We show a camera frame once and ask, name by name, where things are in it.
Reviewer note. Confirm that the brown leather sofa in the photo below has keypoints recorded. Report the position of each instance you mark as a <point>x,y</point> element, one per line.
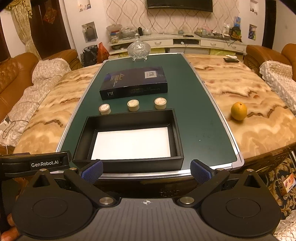
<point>11,76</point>

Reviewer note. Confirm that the white television cabinet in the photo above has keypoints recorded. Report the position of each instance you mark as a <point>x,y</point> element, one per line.
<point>208,42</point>

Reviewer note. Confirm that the patterned rug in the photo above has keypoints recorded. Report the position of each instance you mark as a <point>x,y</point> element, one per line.
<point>279,166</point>

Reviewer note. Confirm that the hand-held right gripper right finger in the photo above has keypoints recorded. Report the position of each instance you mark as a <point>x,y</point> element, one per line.
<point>200,172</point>

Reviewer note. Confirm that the person's left hand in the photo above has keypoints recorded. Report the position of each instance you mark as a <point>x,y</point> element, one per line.
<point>10,235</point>

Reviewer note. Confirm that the small wall picture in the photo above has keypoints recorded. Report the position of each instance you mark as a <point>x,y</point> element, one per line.
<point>252,31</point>

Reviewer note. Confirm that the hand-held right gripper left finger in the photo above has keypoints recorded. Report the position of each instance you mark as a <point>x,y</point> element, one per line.
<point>93,172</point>

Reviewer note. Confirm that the gold curtain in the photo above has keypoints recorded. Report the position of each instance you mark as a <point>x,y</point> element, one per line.
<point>22,27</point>

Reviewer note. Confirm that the black television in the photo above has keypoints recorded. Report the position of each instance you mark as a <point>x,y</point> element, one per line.
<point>180,5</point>

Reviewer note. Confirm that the marble desktop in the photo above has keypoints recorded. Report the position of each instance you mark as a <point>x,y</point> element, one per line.
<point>254,139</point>

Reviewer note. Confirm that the dark wooden door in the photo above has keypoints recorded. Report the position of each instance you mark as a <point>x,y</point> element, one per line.
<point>62,30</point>

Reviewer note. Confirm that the black bag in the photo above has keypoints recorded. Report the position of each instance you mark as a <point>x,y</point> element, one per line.
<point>89,55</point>

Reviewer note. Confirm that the black box white lining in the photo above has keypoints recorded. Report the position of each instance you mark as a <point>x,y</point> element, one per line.
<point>131,143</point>

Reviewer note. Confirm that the brown leather armchair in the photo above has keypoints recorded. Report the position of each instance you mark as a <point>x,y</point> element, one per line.
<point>256,53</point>

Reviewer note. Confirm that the orange plastic bag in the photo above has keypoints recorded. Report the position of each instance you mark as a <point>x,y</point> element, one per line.
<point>103,53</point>

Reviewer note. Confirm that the white tissue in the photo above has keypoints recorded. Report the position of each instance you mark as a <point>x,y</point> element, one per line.
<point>230,56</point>

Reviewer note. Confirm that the white lace sofa cover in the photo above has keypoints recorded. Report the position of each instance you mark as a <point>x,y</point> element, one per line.
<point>34,92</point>

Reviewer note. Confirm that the orange fruit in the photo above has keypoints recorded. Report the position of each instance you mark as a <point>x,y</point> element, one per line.
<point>239,111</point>

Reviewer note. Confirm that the wall poster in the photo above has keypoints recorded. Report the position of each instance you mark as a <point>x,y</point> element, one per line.
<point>89,32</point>

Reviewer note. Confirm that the lidded glass candy dish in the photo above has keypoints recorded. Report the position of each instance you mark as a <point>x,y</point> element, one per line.
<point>138,48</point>

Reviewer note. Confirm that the black bottle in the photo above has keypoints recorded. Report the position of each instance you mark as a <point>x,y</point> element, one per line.
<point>140,31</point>

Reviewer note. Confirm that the tea tray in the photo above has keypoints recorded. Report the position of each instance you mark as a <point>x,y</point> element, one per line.
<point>210,34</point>

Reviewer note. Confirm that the green framed board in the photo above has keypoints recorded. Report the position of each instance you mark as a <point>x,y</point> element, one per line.
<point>203,111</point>

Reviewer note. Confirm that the white lace armchair cover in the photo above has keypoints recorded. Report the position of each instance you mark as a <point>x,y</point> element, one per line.
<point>279,78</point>

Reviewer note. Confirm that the small round cream jar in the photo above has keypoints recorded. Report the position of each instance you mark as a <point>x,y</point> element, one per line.
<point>104,109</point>
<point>160,103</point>
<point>133,105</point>

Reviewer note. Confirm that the black remote control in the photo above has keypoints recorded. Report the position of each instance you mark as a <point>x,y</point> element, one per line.
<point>230,60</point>

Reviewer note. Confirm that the dark blue box lid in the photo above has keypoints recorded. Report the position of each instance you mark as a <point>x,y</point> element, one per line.
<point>134,77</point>

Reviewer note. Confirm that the red hanging ornament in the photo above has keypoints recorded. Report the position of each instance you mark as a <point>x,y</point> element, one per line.
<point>50,14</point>

